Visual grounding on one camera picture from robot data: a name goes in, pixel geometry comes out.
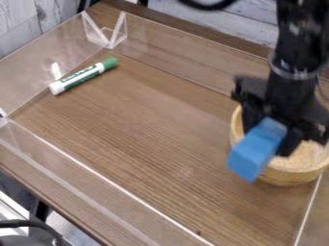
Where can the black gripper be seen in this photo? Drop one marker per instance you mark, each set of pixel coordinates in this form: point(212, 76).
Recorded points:
point(289, 101)

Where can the blue rectangular block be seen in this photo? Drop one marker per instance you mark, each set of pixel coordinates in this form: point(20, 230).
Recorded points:
point(255, 150)

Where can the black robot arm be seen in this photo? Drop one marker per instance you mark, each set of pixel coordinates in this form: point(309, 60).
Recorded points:
point(301, 53)

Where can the brown wooden bowl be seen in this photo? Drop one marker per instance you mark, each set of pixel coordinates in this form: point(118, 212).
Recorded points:
point(285, 171)

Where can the green and white marker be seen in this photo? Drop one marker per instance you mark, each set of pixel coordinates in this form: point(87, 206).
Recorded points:
point(83, 75)

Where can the clear acrylic tray walls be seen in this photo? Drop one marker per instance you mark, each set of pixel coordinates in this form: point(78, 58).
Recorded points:
point(125, 152)

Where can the black metal mount bottom left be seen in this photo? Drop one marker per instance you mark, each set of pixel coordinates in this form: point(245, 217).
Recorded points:
point(24, 240)

